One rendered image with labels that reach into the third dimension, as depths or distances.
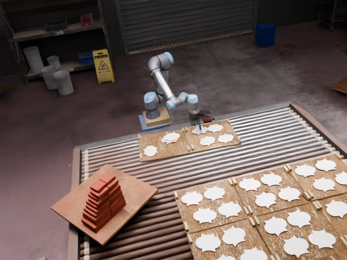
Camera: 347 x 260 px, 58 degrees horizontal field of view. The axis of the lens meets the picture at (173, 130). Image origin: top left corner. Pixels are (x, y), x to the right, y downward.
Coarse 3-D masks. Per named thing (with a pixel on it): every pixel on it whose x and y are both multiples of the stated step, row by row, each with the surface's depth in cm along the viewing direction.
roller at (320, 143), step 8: (312, 144) 247; (320, 144) 248; (272, 152) 244; (280, 152) 243; (288, 152) 244; (240, 160) 239; (248, 160) 239; (256, 160) 241; (208, 168) 236; (216, 168) 236; (168, 176) 233; (176, 176) 232; (184, 176) 233; (152, 184) 229
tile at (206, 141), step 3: (204, 138) 263; (207, 138) 262; (210, 138) 262; (213, 138) 262; (201, 141) 260; (204, 141) 259; (207, 141) 259; (210, 141) 258; (213, 141) 258; (201, 144) 256; (204, 144) 256; (207, 144) 256; (210, 144) 256
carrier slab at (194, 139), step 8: (184, 128) 279; (192, 128) 278; (224, 128) 273; (232, 128) 272; (192, 136) 268; (200, 136) 267; (208, 136) 266; (216, 136) 265; (200, 144) 258; (216, 144) 256; (224, 144) 255; (232, 144) 254
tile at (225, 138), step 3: (222, 135) 264; (225, 135) 263; (228, 135) 263; (231, 135) 263; (219, 138) 261; (222, 138) 260; (225, 138) 260; (228, 138) 260; (231, 138) 259; (219, 141) 257; (222, 141) 257; (225, 141) 257; (228, 141) 256
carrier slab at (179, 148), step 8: (144, 136) 275; (152, 136) 274; (160, 136) 273; (184, 136) 269; (144, 144) 265; (152, 144) 264; (160, 144) 263; (168, 144) 262; (176, 144) 261; (184, 144) 260; (144, 152) 256; (160, 152) 254; (168, 152) 253; (176, 152) 252; (184, 152) 252; (144, 160) 248
